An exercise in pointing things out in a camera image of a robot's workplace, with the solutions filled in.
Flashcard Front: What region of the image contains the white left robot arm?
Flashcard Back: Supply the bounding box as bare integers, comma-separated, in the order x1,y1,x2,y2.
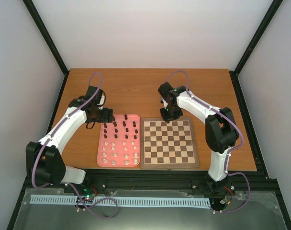
26,86,112,193

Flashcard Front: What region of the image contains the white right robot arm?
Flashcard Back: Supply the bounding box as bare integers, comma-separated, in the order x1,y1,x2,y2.
158,82,244,182

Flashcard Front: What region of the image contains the wooden chess board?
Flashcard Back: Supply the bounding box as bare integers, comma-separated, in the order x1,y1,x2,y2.
141,117,199,170

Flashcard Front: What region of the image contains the pink plastic tray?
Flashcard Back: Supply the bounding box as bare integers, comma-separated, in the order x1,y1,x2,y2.
97,114,141,168

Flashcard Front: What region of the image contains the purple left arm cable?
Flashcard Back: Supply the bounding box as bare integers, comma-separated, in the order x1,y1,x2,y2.
32,71,103,190

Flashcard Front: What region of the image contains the black aluminium frame rail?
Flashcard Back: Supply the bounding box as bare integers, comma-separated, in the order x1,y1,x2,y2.
23,167,279,199

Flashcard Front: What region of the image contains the light blue cable duct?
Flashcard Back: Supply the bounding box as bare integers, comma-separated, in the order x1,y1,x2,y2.
30,194,211,208

